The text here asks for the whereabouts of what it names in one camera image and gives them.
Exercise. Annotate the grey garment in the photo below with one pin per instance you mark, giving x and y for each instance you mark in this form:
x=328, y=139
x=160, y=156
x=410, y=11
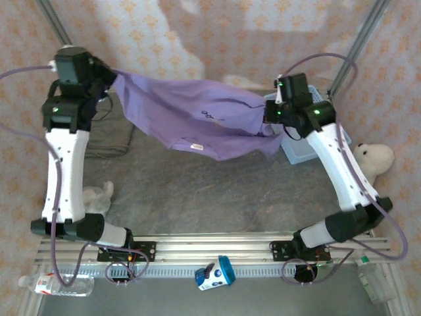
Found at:
x=108, y=138

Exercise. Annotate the purple t-shirt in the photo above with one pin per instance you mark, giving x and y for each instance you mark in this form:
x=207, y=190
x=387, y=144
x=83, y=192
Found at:
x=197, y=112

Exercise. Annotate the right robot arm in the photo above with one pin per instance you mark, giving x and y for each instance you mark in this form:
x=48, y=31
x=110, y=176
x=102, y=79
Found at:
x=332, y=158

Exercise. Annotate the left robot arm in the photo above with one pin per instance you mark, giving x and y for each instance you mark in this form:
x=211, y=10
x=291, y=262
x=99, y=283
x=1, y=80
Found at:
x=65, y=171

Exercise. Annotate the light blue plastic basket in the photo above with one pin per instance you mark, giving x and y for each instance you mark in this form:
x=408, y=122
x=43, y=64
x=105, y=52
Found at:
x=299, y=151

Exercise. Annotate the white plush toy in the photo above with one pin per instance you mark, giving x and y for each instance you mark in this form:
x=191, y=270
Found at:
x=371, y=158

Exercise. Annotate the grey plush toy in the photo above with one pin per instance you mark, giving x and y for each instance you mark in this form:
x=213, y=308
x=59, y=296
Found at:
x=97, y=199

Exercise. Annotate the clear water bottle red label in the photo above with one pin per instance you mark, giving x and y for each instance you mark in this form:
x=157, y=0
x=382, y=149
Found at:
x=59, y=284

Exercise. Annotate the clear bottle green label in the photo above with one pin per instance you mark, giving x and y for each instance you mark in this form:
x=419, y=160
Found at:
x=375, y=283

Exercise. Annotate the paper cup with blue lid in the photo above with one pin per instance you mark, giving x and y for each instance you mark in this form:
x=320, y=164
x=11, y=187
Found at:
x=215, y=273

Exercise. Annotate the aluminium frame post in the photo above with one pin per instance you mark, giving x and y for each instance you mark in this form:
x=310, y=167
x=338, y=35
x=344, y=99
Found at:
x=54, y=23
x=358, y=46

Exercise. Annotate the aluminium rail frame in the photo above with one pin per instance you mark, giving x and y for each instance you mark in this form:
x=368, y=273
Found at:
x=204, y=245

